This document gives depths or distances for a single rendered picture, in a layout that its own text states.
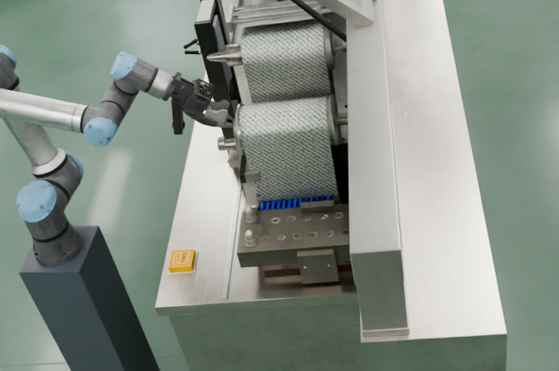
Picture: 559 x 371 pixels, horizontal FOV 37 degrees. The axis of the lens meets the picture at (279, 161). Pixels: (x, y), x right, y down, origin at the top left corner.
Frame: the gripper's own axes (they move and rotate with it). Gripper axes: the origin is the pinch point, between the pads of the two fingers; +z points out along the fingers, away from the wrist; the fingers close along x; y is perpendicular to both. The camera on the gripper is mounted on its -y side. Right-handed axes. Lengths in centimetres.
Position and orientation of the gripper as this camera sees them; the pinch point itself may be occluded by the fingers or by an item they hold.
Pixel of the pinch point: (229, 124)
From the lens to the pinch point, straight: 233.6
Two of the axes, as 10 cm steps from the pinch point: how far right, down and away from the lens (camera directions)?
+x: 0.5, -6.4, 7.6
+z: 8.7, 4.1, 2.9
